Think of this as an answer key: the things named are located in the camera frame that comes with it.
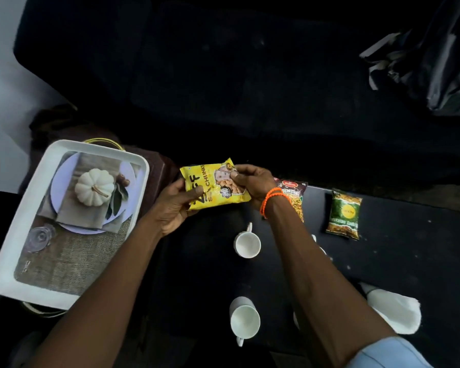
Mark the dark red snack packet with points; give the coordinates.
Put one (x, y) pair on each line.
(297, 192)

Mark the white cup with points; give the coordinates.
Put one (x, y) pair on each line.
(247, 244)
(245, 320)
(319, 246)
(296, 321)

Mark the white folded cloth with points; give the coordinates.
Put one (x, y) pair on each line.
(396, 310)

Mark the person's right fingers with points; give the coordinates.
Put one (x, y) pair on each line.
(243, 172)

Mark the person's left thumb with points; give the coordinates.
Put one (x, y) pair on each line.
(189, 191)

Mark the person's left hand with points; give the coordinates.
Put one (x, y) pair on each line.
(170, 210)

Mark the yellow snack packet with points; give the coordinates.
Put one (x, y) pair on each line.
(209, 185)

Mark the person's right hand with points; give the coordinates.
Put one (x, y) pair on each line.
(258, 183)

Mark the person's right forearm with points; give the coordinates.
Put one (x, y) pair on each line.
(318, 287)

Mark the black sofa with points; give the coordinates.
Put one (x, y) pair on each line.
(214, 72)

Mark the white pumpkin print tray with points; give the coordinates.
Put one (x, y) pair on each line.
(8, 264)

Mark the light blue sleeve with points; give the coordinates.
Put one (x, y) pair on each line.
(391, 354)

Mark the green snack packet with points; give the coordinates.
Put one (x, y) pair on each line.
(344, 215)

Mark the person's left forearm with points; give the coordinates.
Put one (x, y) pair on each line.
(99, 302)

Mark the dark grey bag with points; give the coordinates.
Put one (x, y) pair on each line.
(437, 57)

